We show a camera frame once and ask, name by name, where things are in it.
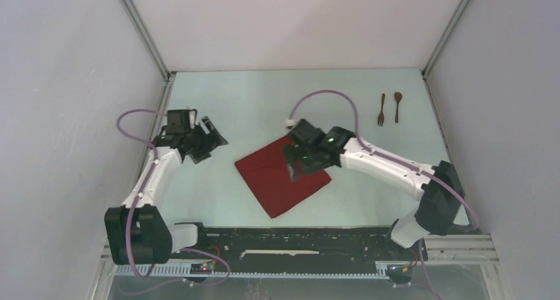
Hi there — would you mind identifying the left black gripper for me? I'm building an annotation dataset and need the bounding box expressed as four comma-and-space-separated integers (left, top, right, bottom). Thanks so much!
184, 117, 227, 165

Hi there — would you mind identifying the red cloth napkin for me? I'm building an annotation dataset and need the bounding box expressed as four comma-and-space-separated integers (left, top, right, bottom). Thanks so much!
234, 135, 332, 219

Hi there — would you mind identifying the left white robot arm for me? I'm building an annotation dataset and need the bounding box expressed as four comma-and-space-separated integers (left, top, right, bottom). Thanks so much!
104, 110, 228, 265

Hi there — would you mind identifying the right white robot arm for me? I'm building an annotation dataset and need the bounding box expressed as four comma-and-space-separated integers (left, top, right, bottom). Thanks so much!
282, 122, 464, 259

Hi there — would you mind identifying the brown wooden fork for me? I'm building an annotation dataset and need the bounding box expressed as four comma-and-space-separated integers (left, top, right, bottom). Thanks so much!
377, 93, 386, 127

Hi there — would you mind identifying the brown wooden spoon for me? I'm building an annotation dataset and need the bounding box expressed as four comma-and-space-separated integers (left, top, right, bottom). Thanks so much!
394, 92, 403, 124

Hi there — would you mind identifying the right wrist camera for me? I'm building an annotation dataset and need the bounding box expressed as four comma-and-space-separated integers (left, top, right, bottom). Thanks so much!
287, 119, 326, 147

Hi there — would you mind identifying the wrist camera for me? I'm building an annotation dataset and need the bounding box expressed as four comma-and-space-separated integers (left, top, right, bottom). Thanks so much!
166, 108, 197, 135
287, 119, 326, 147

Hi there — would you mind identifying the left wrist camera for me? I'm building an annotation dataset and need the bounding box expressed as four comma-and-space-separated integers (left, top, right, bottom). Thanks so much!
166, 108, 197, 135

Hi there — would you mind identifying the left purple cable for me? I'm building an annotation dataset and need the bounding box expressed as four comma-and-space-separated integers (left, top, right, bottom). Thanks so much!
116, 109, 231, 288

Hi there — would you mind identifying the purple cable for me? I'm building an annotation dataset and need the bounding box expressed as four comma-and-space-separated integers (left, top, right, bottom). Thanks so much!
116, 109, 231, 288
286, 89, 480, 300

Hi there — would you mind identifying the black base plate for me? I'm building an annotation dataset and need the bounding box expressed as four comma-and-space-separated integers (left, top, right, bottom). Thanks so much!
194, 227, 427, 274

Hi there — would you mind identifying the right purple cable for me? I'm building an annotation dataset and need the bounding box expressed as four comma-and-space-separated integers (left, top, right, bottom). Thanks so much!
286, 89, 480, 300

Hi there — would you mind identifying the white cable duct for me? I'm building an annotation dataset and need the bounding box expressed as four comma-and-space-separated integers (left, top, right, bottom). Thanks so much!
114, 264, 390, 280

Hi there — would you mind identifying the aluminium frame rail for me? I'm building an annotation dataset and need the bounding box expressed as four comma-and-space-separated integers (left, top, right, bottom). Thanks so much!
423, 235, 499, 265

